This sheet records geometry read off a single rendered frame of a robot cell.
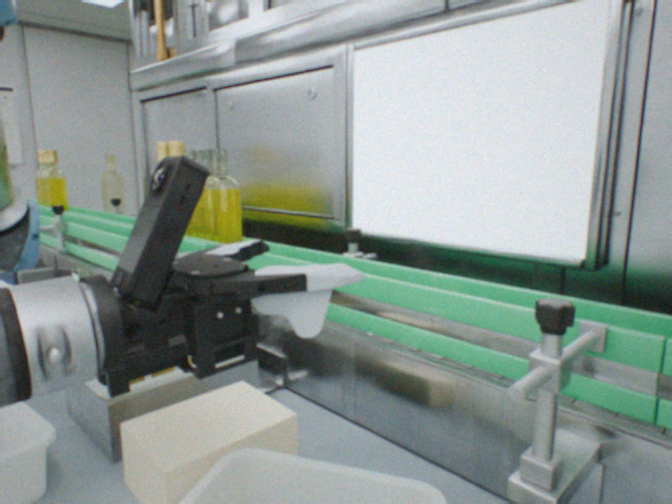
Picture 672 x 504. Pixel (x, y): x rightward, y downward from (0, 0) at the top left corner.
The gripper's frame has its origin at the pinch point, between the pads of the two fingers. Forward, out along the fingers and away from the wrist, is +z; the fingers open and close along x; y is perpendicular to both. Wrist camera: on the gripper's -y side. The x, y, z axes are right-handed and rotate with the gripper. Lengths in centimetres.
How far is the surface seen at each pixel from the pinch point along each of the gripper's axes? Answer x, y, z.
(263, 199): -56, 2, 29
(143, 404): -21.9, 21.9, -10.8
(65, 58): -657, -109, 128
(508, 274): -0.3, 9.6, 37.1
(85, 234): -89, 11, 0
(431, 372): 3.3, 16.6, 14.9
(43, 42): -656, -125, 107
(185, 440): -8.9, 20.3, -10.7
